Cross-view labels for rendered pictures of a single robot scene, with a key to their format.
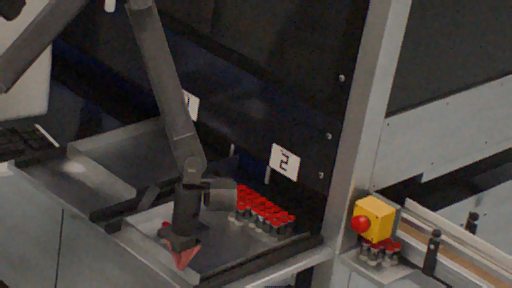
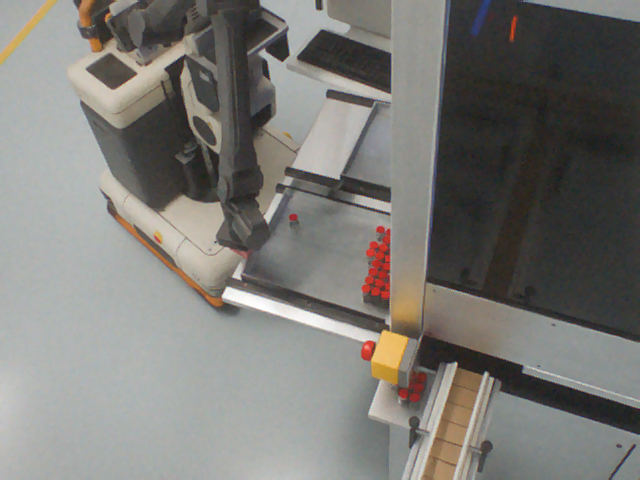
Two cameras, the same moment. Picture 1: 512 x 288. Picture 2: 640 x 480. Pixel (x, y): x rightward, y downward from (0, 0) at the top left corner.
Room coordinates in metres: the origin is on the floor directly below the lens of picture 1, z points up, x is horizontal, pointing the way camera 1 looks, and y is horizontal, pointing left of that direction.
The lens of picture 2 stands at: (2.14, -1.04, 2.34)
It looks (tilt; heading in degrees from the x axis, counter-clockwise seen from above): 55 degrees down; 73
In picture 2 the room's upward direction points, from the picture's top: 7 degrees counter-clockwise
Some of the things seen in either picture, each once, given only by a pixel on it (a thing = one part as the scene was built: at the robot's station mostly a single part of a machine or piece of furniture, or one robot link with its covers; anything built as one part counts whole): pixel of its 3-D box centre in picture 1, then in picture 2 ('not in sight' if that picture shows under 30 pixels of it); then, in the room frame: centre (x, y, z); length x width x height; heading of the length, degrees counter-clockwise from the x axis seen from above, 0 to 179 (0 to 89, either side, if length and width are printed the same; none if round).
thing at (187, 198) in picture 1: (191, 196); (237, 210); (2.27, -0.03, 1.08); 0.07 x 0.06 x 0.07; 99
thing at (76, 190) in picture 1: (176, 202); (373, 208); (2.60, -0.01, 0.87); 0.70 x 0.48 x 0.02; 46
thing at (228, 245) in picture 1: (215, 230); (332, 253); (2.45, -0.10, 0.90); 0.34 x 0.26 x 0.04; 135
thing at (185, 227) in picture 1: (185, 222); (240, 226); (2.27, -0.03, 1.02); 0.10 x 0.07 x 0.07; 137
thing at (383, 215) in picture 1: (374, 218); (393, 358); (2.44, -0.44, 1.00); 0.08 x 0.07 x 0.07; 136
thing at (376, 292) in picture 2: (257, 212); (388, 267); (2.54, -0.20, 0.90); 0.18 x 0.02 x 0.05; 45
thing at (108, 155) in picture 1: (153, 155); (423, 156); (2.76, 0.07, 0.90); 0.34 x 0.26 x 0.04; 136
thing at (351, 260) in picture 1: (381, 263); (410, 398); (2.46, -0.48, 0.87); 0.14 x 0.13 x 0.02; 136
